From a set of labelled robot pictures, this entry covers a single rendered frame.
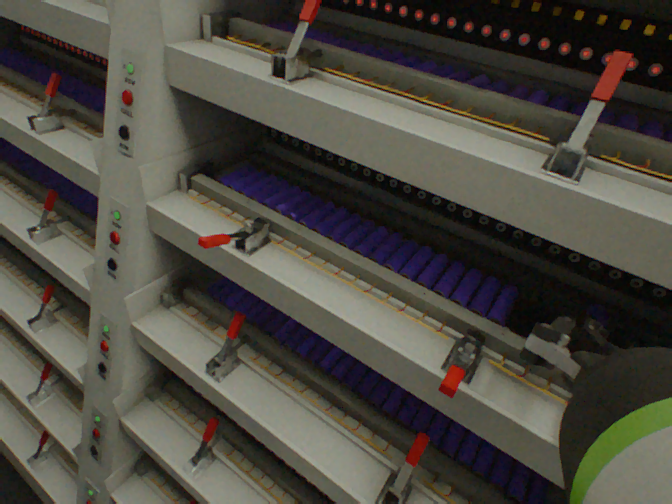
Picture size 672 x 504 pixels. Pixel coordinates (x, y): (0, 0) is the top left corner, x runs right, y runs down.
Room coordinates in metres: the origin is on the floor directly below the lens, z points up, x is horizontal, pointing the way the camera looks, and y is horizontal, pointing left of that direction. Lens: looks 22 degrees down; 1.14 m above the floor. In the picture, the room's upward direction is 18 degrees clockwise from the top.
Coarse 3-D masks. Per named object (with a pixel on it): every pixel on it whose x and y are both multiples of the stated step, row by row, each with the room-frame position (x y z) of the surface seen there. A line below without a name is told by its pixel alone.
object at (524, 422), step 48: (240, 144) 0.62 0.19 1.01; (144, 192) 0.48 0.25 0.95; (384, 192) 0.54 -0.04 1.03; (192, 240) 0.45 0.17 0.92; (480, 240) 0.48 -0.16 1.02; (288, 288) 0.39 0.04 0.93; (336, 288) 0.40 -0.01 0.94; (336, 336) 0.37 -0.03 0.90; (384, 336) 0.34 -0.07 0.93; (432, 336) 0.36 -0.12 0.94; (432, 384) 0.32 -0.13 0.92; (480, 384) 0.31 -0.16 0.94; (528, 384) 0.32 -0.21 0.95; (480, 432) 0.30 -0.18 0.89; (528, 432) 0.28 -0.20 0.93
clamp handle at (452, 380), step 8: (464, 352) 0.32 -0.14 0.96; (456, 360) 0.30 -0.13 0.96; (464, 360) 0.31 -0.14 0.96; (456, 368) 0.29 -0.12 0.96; (464, 368) 0.30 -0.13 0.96; (448, 376) 0.27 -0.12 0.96; (456, 376) 0.28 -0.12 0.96; (440, 384) 0.26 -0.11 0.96; (448, 384) 0.26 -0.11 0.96; (456, 384) 0.26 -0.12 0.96; (448, 392) 0.26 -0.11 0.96
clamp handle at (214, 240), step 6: (246, 228) 0.43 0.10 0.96; (216, 234) 0.39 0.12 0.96; (222, 234) 0.40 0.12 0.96; (228, 234) 0.41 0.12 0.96; (234, 234) 0.41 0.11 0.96; (240, 234) 0.42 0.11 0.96; (246, 234) 0.42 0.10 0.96; (198, 240) 0.37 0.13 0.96; (204, 240) 0.37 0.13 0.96; (210, 240) 0.37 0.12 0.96; (216, 240) 0.38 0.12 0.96; (222, 240) 0.38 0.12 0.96; (228, 240) 0.39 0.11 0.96; (234, 240) 0.40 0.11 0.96; (204, 246) 0.36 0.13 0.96; (210, 246) 0.37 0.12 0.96
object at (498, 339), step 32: (224, 192) 0.49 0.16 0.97; (288, 224) 0.45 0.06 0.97; (320, 256) 0.43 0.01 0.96; (352, 256) 0.42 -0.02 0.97; (384, 288) 0.40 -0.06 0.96; (416, 288) 0.39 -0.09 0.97; (416, 320) 0.36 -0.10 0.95; (448, 320) 0.36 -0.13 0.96; (480, 320) 0.36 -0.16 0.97; (512, 352) 0.34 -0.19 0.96
